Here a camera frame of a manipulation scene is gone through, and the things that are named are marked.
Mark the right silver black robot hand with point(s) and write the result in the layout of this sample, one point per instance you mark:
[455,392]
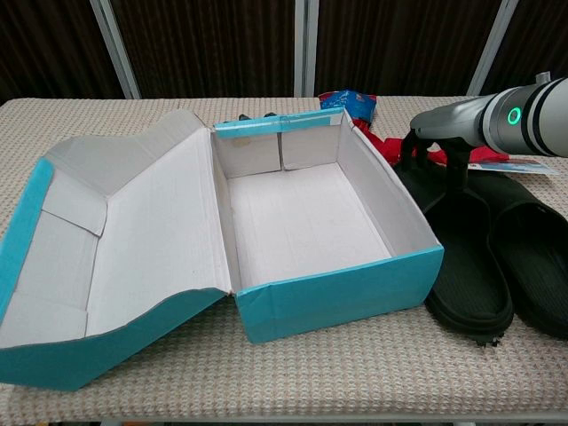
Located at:
[452,122]

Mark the black rubber slipper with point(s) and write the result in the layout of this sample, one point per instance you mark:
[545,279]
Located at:
[466,284]
[537,248]

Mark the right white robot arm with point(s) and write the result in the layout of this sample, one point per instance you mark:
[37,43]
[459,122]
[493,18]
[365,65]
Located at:
[537,120]

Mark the light blue shoe box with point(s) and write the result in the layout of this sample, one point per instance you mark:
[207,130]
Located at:
[310,222]

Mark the sky picture badge card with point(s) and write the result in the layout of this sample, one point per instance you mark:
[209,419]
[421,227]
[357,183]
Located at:
[528,168]

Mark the blue red snack packet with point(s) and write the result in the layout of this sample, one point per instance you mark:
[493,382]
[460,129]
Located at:
[350,100]

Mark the beige waffle tablecloth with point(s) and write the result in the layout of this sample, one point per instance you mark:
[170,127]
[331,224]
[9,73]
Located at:
[310,377]

